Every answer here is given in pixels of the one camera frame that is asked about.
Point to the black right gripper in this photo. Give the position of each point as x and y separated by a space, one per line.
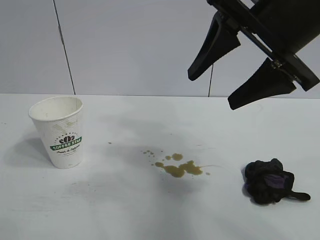
287 22

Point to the white paper coffee cup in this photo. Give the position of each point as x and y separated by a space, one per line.
45 125

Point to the black and purple rag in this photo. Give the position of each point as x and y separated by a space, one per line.
262 185

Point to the small brown coffee puddle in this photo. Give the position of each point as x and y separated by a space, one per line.
177 156

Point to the large brown coffee puddle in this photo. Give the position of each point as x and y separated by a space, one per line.
175 171

